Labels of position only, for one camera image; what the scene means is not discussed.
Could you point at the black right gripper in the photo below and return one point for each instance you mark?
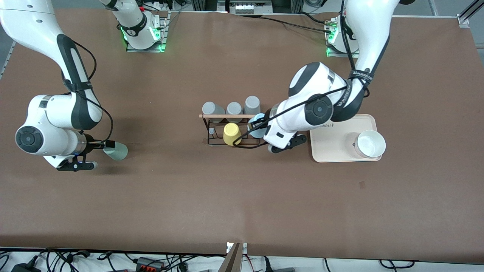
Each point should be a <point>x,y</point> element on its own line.
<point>90,143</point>

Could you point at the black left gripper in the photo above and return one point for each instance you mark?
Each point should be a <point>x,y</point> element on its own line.
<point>266,116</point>

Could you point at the light blue cup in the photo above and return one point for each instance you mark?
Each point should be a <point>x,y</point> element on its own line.
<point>256,131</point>

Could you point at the pale green cup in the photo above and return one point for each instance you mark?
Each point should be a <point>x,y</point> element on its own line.
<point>118,152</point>

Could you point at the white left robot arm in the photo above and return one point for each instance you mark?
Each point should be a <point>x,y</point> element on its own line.
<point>363,30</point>

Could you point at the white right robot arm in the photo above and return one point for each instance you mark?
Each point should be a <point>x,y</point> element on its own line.
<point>49,113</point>

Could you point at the grey cup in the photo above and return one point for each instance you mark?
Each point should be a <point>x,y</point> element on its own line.
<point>252,104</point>
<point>213,109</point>
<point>234,108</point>

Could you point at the yellow cup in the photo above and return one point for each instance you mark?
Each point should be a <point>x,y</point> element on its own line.
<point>231,133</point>

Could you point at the beige plastic tray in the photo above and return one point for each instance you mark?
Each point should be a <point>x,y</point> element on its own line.
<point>332,147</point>

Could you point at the white bowl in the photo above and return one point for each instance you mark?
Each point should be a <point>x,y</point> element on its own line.
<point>371,143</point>

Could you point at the grey power strip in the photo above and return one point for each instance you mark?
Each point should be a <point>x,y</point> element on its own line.
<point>249,6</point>

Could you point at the red black connector block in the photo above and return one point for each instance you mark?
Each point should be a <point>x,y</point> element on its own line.
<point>149,263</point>

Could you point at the black power adapter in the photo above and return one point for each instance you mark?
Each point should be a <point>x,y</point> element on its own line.
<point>24,267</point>

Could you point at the aluminium extrusion bar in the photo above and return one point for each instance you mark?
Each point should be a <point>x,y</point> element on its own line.
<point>469,15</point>

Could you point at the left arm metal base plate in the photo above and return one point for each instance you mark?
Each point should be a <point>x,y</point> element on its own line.
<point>329,53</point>

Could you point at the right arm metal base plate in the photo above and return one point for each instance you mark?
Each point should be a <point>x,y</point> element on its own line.
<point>164,34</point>

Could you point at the metal camera post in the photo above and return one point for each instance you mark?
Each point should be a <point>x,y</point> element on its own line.
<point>231,260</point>

